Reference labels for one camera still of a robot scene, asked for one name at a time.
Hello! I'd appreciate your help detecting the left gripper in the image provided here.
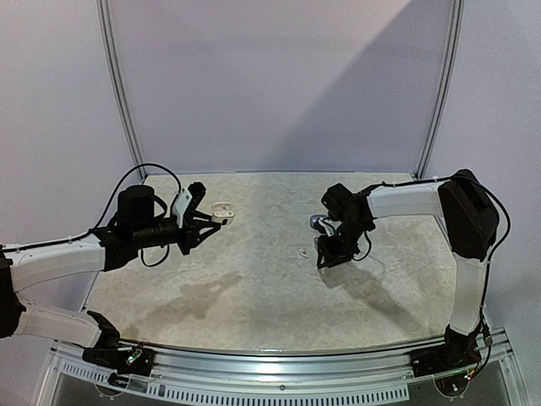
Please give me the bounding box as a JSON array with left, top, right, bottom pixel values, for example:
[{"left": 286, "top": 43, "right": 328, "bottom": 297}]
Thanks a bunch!
[{"left": 133, "top": 211, "right": 221, "bottom": 255}]

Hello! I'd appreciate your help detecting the white earbud charging case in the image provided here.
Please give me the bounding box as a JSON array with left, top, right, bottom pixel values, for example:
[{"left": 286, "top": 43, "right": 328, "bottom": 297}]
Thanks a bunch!
[{"left": 211, "top": 202, "right": 235, "bottom": 226}]

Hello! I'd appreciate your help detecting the purple round charging case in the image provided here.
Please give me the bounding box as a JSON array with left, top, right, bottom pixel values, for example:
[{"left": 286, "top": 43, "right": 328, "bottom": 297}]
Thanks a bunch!
[{"left": 309, "top": 214, "right": 327, "bottom": 229}]

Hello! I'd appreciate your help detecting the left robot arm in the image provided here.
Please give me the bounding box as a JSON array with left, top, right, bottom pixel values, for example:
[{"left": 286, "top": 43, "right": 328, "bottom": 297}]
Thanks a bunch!
[{"left": 1, "top": 182, "right": 221, "bottom": 367}]

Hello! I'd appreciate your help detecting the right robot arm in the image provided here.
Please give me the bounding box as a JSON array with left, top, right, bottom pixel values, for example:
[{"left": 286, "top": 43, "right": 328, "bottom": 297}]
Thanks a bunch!
[{"left": 311, "top": 169, "right": 511, "bottom": 369}]

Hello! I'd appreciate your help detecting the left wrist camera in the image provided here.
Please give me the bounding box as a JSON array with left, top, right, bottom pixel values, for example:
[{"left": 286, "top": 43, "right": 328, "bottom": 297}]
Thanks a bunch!
[{"left": 171, "top": 182, "right": 206, "bottom": 228}]

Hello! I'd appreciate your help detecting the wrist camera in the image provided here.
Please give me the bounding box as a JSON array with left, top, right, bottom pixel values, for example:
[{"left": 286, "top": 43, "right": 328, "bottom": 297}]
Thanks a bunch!
[
  {"left": 171, "top": 182, "right": 206, "bottom": 228},
  {"left": 316, "top": 219, "right": 336, "bottom": 237}
]

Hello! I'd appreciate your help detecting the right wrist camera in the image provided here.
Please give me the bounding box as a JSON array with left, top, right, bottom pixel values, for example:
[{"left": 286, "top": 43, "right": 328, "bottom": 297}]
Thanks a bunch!
[{"left": 316, "top": 219, "right": 336, "bottom": 237}]

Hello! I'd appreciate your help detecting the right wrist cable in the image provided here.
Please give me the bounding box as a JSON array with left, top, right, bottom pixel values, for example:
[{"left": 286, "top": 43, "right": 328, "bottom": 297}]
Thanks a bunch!
[{"left": 352, "top": 234, "right": 374, "bottom": 262}]

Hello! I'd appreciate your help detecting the wrist cable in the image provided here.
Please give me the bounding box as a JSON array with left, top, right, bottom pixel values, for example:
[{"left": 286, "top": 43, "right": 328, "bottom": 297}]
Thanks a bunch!
[
  {"left": 352, "top": 234, "right": 374, "bottom": 262},
  {"left": 88, "top": 162, "right": 183, "bottom": 233}
]

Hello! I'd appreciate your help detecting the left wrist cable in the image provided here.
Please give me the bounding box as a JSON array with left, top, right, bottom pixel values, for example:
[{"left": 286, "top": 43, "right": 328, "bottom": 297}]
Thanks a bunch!
[{"left": 88, "top": 162, "right": 183, "bottom": 233}]

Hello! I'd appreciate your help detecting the aluminium front rail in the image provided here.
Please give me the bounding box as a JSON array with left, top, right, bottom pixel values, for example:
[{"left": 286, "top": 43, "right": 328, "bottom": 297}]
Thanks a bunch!
[{"left": 36, "top": 326, "right": 527, "bottom": 406}]

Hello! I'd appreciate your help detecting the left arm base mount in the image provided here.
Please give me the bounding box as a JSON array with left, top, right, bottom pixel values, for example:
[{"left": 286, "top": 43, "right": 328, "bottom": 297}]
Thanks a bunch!
[{"left": 82, "top": 311, "right": 156, "bottom": 377}]

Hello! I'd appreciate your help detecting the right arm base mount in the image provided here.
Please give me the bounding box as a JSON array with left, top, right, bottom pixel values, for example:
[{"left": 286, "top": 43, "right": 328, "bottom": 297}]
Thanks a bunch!
[{"left": 407, "top": 320, "right": 493, "bottom": 380}]

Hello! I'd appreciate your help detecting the left frame post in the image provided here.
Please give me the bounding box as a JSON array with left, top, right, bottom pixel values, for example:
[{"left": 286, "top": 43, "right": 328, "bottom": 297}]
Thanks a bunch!
[{"left": 96, "top": 0, "right": 144, "bottom": 165}]

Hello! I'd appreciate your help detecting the frame post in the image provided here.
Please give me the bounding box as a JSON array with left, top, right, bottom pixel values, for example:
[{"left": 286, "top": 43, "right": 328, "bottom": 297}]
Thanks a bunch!
[
  {"left": 96, "top": 0, "right": 144, "bottom": 165},
  {"left": 413, "top": 0, "right": 464, "bottom": 178}
]

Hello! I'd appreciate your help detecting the right frame post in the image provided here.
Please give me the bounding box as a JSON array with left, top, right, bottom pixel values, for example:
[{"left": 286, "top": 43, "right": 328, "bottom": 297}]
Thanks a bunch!
[{"left": 413, "top": 0, "right": 464, "bottom": 178}]

